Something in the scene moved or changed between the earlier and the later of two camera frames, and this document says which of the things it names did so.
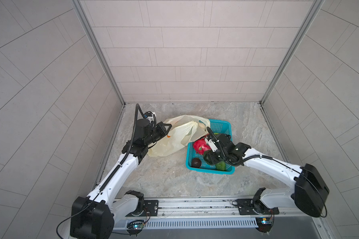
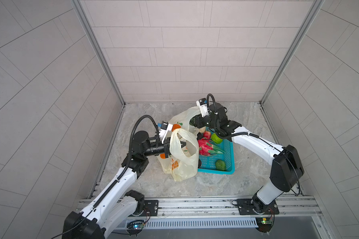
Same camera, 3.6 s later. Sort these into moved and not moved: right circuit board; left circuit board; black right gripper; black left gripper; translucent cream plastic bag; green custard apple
Moved: black right gripper; translucent cream plastic bag; black left gripper
Not moved: left circuit board; green custard apple; right circuit board
